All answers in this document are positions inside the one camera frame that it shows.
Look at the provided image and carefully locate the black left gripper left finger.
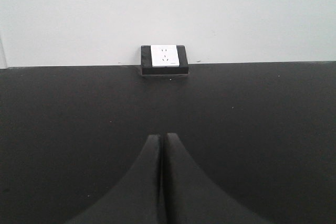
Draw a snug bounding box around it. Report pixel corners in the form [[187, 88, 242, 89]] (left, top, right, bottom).
[[66, 135, 167, 223]]

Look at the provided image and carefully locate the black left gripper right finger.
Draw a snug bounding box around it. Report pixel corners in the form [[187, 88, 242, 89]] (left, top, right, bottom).
[[162, 133, 265, 223]]

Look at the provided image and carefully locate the black white power socket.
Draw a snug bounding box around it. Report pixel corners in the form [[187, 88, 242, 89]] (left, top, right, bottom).
[[141, 45, 189, 76]]

